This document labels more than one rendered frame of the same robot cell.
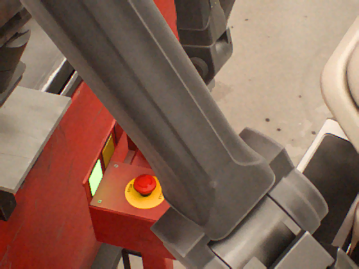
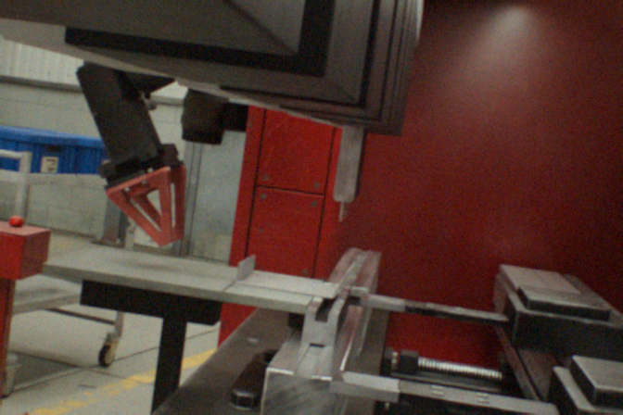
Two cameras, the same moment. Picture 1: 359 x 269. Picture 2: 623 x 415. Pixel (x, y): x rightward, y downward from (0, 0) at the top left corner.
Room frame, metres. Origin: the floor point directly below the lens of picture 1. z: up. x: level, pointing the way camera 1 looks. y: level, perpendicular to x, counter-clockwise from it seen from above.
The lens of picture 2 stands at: (1.70, 0.17, 1.16)
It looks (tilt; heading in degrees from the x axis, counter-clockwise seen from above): 4 degrees down; 166
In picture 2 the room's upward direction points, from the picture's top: 8 degrees clockwise
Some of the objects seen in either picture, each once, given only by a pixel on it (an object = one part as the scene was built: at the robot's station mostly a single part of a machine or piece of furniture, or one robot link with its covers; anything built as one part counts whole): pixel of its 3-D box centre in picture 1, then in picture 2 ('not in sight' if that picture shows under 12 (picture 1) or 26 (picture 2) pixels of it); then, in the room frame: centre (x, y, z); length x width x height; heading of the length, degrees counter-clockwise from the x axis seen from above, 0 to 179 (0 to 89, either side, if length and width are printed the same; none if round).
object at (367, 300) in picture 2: not in sight; (489, 309); (0.70, 0.61, 1.01); 0.26 x 0.12 x 0.05; 71
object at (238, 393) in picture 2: not in sight; (245, 398); (0.76, 0.36, 0.91); 0.03 x 0.03 x 0.02
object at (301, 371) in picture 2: not in sight; (317, 378); (0.69, 0.44, 0.92); 0.39 x 0.06 x 0.10; 161
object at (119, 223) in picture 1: (149, 180); not in sight; (0.67, 0.07, 0.75); 0.20 x 0.16 x 0.18; 163
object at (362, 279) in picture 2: not in sight; (352, 295); (0.12, 0.64, 0.92); 0.50 x 0.06 x 0.10; 161
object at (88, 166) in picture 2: not in sight; (62, 154); (-3.11, 0.19, 0.92); 0.50 x 0.36 x 0.18; 57
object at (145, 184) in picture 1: (145, 187); not in sight; (0.63, 0.07, 0.79); 0.04 x 0.04 x 0.04
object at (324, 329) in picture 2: not in sight; (328, 311); (0.66, 0.46, 0.98); 0.20 x 0.03 x 0.03; 161
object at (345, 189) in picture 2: not in sight; (349, 172); (0.64, 0.46, 1.13); 0.10 x 0.02 x 0.10; 161
